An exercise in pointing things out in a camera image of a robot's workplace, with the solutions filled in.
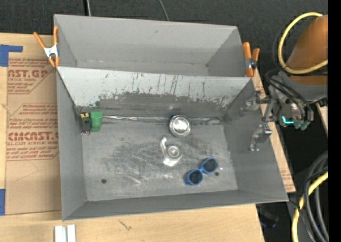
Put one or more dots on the clear glass cup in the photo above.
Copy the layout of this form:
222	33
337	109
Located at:
171	153

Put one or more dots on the blue sunglasses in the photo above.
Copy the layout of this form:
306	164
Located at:
196	177

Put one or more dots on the shiny metal can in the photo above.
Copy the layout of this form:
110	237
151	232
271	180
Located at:
180	126

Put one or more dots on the grey metal bin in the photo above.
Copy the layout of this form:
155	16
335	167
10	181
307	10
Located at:
149	46

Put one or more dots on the black plug with yellow mark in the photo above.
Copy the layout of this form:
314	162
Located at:
85	125

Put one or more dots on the brown cardboard board red print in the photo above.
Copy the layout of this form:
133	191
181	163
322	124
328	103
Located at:
32	171

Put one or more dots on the green plastic block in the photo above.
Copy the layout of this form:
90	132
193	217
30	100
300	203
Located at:
96	121

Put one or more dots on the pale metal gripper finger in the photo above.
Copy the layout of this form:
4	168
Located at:
253	102
259	138

